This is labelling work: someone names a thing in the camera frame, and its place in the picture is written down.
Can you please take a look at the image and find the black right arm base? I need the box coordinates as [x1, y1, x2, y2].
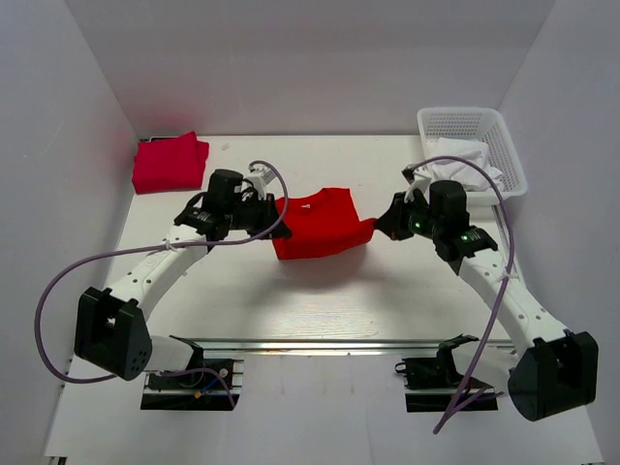
[394, 334, 506, 414]

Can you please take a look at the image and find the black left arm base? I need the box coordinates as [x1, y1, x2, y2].
[140, 358, 243, 412]

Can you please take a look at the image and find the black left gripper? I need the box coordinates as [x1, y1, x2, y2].
[226, 193, 293, 240]

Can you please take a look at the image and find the aluminium rail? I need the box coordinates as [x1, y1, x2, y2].
[144, 337, 534, 355]

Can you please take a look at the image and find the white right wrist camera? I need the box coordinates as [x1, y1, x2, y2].
[402, 166, 432, 202]

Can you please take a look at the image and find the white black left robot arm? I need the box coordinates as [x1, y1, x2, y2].
[74, 161, 292, 387]

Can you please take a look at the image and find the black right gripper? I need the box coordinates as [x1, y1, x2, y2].
[374, 190, 444, 240]

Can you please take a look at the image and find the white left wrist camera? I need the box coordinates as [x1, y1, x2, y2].
[247, 164, 276, 201]

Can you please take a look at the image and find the red t-shirt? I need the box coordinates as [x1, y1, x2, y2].
[272, 187, 376, 261]

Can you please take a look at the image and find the folded crimson t-shirt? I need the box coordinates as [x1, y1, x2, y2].
[132, 132, 209, 195]

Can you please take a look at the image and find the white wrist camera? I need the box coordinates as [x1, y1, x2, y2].
[402, 166, 432, 202]
[247, 164, 276, 201]

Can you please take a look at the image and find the white plastic basket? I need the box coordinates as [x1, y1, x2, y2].
[418, 107, 528, 200]

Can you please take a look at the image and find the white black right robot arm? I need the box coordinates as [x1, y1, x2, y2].
[375, 181, 599, 421]

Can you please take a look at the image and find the white t-shirt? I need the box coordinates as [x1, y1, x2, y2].
[425, 138, 505, 192]

